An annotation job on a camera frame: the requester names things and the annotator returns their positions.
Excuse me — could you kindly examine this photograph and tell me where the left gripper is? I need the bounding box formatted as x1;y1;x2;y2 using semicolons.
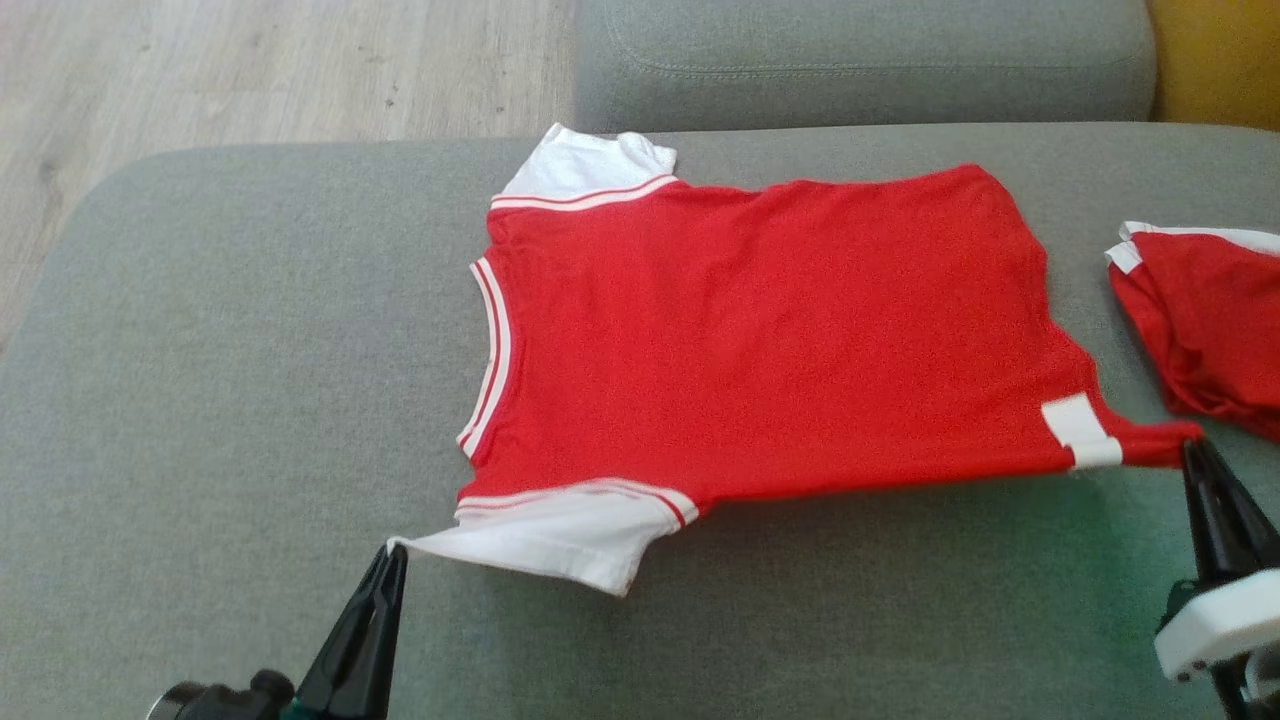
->
148;545;409;720

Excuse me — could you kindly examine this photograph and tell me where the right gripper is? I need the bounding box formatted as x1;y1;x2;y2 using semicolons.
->
1153;437;1280;720

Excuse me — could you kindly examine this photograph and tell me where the red jersey with number print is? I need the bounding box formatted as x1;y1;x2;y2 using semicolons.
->
388;122;1206;598

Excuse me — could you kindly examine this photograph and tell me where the red white shirt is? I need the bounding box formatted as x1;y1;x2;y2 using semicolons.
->
1105;220;1280;443

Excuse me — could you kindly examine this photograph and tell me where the large grey sofa seat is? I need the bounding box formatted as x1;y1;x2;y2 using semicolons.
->
0;122;1280;720

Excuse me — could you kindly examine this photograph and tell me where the yellow cushion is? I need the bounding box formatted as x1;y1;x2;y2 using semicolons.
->
1145;0;1280;131

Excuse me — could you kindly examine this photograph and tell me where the grey sofa cushion with seam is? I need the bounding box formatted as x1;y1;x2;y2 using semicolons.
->
573;0;1159;134

